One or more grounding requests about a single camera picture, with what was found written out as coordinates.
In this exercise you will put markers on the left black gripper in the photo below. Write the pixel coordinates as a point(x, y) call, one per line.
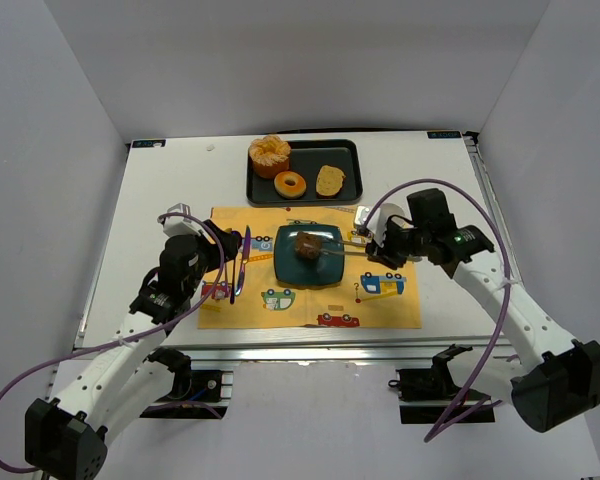
point(225, 244)

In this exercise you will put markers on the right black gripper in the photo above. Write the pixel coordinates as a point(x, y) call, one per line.
point(380, 251)

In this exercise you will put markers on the metal tongs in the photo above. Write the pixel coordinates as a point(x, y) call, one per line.
point(345, 247)

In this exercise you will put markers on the brown chocolate muffin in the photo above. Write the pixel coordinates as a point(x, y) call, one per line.
point(307, 246)

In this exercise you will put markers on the orange swirl bun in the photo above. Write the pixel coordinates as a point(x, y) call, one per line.
point(270, 155)

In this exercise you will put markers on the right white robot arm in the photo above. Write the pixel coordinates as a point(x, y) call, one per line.
point(530, 362)

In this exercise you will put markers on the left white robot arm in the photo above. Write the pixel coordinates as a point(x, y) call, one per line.
point(68, 437)

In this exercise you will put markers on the bread slice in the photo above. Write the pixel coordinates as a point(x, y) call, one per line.
point(329, 181)

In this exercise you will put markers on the purple spoon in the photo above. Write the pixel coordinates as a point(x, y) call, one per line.
point(234, 280)

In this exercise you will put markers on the purple knife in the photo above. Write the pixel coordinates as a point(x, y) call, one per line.
point(246, 249)

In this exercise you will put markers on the pale green mug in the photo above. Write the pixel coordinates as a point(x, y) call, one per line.
point(378, 223)

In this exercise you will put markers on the yellow vehicle print placemat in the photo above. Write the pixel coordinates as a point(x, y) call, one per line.
point(368, 296)

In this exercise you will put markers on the teal square plate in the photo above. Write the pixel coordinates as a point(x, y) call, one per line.
point(291, 269)

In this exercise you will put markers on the glazed donut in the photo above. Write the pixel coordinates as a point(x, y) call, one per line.
point(290, 185)

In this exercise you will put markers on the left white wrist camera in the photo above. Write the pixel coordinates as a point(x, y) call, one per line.
point(176, 221)

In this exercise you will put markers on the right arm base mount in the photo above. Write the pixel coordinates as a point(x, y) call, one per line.
point(425, 392)

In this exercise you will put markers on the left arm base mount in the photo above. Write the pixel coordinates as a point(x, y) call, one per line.
point(203, 395)

